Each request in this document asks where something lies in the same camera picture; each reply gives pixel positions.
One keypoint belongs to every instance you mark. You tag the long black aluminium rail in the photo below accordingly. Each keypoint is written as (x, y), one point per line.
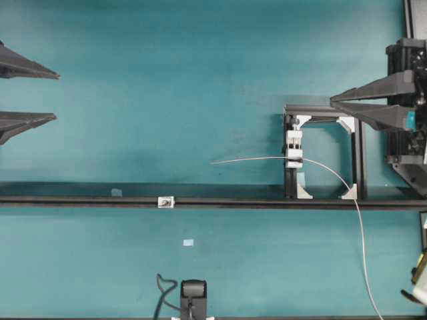
(210, 203)

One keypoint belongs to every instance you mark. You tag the light blue tape square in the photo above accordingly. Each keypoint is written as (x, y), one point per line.
(188, 242)

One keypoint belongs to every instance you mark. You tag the white bracket with hole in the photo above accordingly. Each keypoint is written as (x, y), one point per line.
(166, 202)

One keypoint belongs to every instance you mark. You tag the black frame rail top right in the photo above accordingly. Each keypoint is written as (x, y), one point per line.
(409, 18)

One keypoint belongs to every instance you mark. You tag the white wire clamp block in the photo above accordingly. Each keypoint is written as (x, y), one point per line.
(294, 152)

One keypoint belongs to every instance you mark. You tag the teal tape patch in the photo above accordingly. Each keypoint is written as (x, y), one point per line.
(115, 192)

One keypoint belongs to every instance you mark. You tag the black square aluminium frame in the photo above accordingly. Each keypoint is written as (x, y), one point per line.
(296, 117)

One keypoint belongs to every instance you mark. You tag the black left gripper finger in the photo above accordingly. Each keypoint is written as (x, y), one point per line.
(14, 123)
(16, 65)

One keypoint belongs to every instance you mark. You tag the yellow black object right edge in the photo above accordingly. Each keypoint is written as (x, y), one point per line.
(418, 294)

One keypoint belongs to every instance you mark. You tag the black table-level camera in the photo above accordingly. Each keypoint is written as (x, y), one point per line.
(193, 299)

